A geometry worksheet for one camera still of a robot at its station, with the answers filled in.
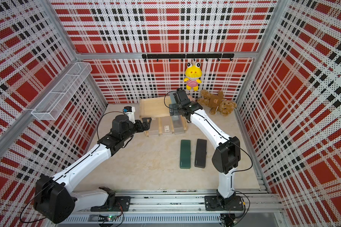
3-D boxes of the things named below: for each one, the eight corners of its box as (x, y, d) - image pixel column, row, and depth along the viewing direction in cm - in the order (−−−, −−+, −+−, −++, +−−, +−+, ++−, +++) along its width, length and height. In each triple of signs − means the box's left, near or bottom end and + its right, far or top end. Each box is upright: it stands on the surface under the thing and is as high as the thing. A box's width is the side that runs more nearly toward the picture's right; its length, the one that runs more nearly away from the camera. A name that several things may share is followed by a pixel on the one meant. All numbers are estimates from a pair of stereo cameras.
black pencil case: (193, 166, 89) (194, 165, 87) (196, 140, 101) (196, 138, 99) (205, 168, 88) (206, 167, 86) (206, 141, 100) (207, 139, 98)
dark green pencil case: (180, 168, 88) (180, 167, 86) (180, 141, 100) (180, 139, 98) (191, 168, 88) (192, 166, 86) (190, 141, 100) (190, 139, 98)
